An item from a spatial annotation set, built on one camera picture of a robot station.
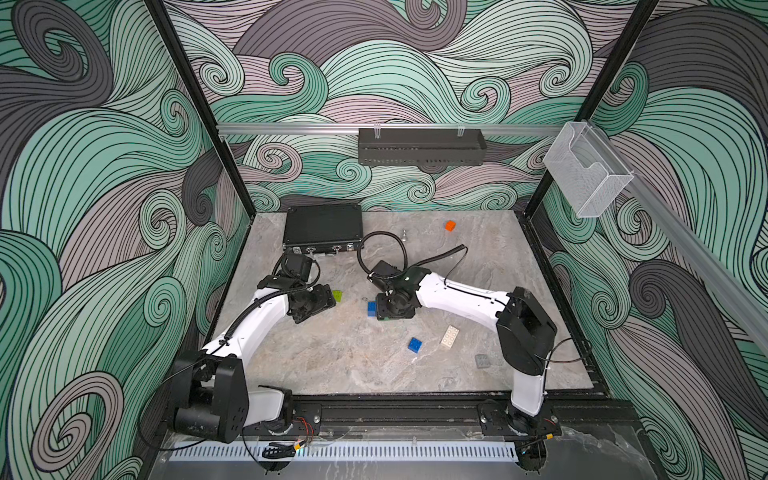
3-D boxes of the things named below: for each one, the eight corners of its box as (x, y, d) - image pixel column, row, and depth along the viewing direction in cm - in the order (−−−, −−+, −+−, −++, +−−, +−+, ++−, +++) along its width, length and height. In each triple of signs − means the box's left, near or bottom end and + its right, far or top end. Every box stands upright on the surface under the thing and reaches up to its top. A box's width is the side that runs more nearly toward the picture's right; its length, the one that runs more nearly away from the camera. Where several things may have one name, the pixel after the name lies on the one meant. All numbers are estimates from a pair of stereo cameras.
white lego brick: (438, 344, 88) (440, 341, 86) (447, 326, 92) (449, 323, 90) (450, 350, 87) (451, 348, 85) (458, 332, 90) (460, 329, 89)
